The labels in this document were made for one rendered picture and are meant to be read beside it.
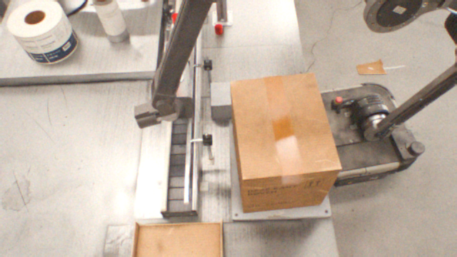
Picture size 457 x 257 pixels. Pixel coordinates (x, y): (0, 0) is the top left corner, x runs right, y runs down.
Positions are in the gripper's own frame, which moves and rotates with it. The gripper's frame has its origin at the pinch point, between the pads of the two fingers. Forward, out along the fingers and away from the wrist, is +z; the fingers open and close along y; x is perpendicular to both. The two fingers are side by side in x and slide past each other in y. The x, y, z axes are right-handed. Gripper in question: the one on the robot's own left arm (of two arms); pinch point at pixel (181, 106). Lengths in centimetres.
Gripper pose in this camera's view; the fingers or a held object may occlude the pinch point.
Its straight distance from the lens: 118.7
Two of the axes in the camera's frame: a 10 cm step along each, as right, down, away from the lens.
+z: 0.3, -1.5, 9.9
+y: -10.0, 0.4, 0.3
